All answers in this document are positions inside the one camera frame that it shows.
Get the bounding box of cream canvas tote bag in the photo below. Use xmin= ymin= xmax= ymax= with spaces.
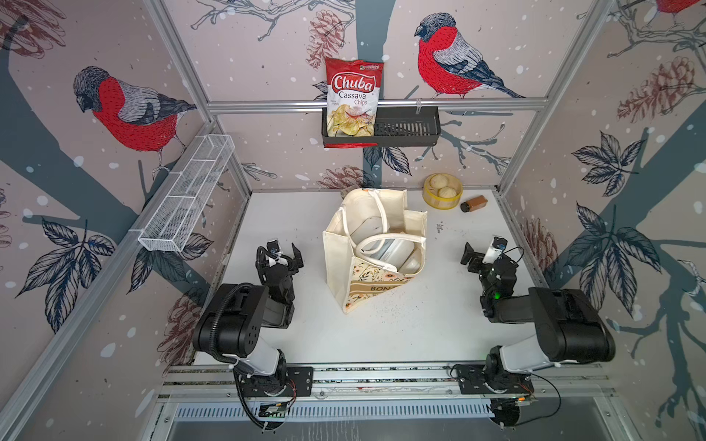
xmin=323 ymin=189 xmax=428 ymax=313

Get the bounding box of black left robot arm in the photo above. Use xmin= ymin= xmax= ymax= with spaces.
xmin=192 ymin=240 xmax=304 ymax=399

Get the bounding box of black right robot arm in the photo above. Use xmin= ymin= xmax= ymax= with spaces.
xmin=461 ymin=237 xmax=616 ymax=393

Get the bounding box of red Chuba cassava chips bag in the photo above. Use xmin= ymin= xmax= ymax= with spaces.
xmin=323 ymin=58 xmax=384 ymax=148

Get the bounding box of small brown bottle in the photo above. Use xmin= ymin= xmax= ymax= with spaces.
xmin=460 ymin=195 xmax=488 ymax=213

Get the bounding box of beige bun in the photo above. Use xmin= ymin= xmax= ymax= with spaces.
xmin=429 ymin=174 xmax=449 ymax=191
xmin=438 ymin=187 xmax=458 ymax=198

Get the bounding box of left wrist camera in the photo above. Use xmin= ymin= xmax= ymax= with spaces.
xmin=266 ymin=239 xmax=281 ymax=255

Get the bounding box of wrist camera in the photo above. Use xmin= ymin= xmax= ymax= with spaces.
xmin=483 ymin=236 xmax=507 ymax=264
xmin=266 ymin=239 xmax=281 ymax=255

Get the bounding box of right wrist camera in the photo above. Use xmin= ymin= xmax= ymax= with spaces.
xmin=483 ymin=236 xmax=507 ymax=264

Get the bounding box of white wire mesh tray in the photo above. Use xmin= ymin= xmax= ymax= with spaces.
xmin=138 ymin=134 xmax=235 ymax=253

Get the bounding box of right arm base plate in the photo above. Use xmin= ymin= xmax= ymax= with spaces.
xmin=449 ymin=364 xmax=534 ymax=396

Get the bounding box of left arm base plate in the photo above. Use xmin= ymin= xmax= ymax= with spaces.
xmin=233 ymin=367 xmax=314 ymax=399

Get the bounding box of black wire wall basket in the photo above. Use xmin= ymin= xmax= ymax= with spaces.
xmin=321 ymin=107 xmax=441 ymax=148

